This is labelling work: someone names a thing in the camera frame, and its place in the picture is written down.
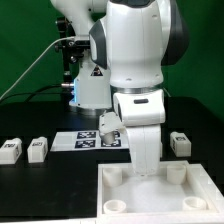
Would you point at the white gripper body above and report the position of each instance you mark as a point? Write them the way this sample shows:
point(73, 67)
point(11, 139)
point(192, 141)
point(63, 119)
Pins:
point(144, 145)

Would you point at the white square tabletop tray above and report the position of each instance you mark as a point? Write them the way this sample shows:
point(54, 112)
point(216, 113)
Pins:
point(179, 193)

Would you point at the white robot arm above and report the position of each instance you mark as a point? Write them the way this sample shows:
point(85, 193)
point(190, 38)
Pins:
point(131, 39)

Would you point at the paper sheet with markers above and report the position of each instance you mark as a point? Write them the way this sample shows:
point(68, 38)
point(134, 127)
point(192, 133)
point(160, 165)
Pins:
point(85, 140)

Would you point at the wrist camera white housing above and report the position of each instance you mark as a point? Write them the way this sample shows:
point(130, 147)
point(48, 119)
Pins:
point(132, 110)

